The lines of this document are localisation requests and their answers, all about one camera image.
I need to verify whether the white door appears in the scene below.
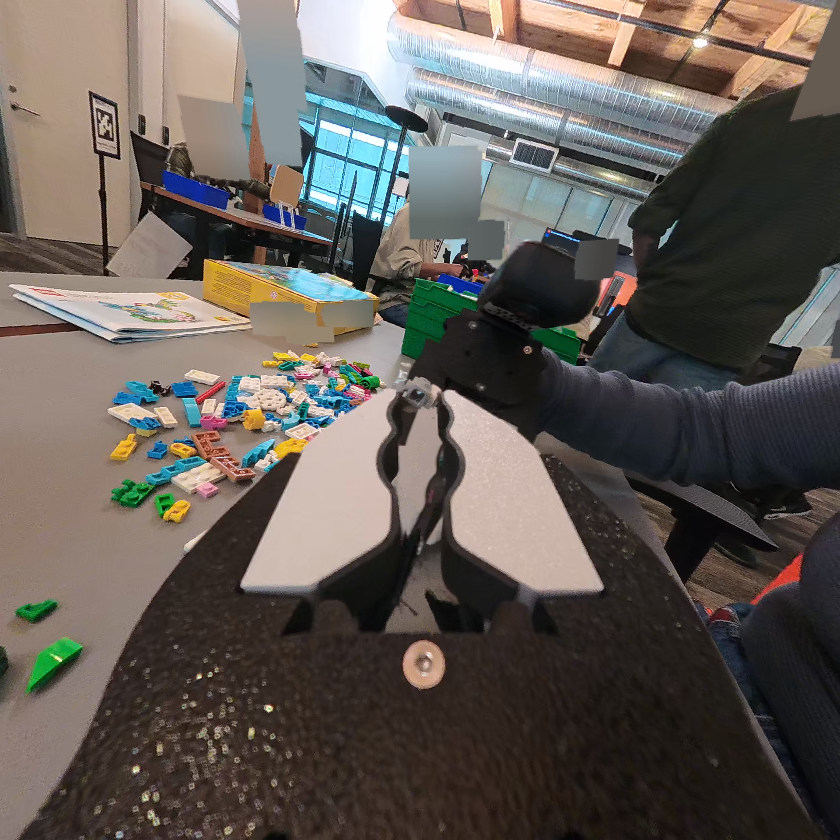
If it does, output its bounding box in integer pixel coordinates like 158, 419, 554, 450
0, 0, 135, 245

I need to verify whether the stack of green crates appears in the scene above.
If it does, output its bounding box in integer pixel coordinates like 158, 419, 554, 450
400, 277, 581, 365

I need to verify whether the silver air duct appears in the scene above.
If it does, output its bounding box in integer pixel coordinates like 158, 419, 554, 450
387, 13, 739, 119
406, 69, 683, 168

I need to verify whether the tan board on clear stand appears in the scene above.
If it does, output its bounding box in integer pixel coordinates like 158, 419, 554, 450
270, 165, 305, 227

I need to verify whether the pile of colourful lego pieces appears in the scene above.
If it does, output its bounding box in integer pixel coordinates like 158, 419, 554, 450
108, 351, 385, 522

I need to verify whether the yellow lego box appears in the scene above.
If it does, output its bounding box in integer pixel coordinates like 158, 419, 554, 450
202, 259, 380, 345

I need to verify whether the person's right forearm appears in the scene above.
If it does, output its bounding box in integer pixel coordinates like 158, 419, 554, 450
535, 348, 840, 493

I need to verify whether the black floor lamp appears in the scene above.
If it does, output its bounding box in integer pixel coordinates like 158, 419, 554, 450
385, 105, 429, 263

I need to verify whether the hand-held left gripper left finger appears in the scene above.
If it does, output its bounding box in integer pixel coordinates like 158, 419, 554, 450
239, 390, 403, 632

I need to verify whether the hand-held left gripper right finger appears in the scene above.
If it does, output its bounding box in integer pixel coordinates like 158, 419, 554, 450
436, 390, 605, 633

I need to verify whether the lego instruction booklet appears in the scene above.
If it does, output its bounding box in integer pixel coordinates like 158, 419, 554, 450
10, 283, 253, 343

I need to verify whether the computer monitor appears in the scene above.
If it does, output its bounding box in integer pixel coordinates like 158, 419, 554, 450
543, 226, 634, 316

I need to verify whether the group of green lego pieces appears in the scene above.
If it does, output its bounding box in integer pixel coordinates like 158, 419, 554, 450
0, 600, 84, 694

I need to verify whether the grey tilted board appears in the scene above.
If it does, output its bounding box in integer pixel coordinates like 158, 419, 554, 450
106, 211, 193, 278

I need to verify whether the wooden work table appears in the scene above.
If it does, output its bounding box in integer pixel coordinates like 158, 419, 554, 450
140, 180, 334, 263

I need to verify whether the marker sign on stand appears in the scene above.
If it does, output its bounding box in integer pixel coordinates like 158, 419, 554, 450
88, 92, 122, 273

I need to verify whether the person's blue sweater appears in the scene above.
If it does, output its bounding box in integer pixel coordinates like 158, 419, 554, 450
696, 525, 840, 840

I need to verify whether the small wall vent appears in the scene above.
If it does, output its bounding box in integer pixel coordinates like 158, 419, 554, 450
511, 138, 560, 173

